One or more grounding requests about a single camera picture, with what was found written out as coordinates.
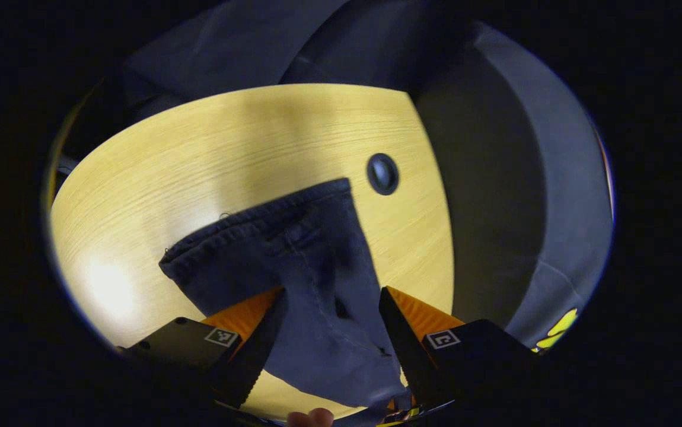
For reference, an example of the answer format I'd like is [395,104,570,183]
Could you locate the black jeans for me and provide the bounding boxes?
[159,177,414,426]

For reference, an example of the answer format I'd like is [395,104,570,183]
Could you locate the round black table grommet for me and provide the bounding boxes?
[367,153,400,196]

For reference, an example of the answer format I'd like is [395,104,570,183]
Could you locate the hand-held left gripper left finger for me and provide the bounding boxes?
[117,287,288,410]

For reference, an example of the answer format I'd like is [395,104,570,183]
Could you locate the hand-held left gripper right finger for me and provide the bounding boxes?
[378,286,546,413]

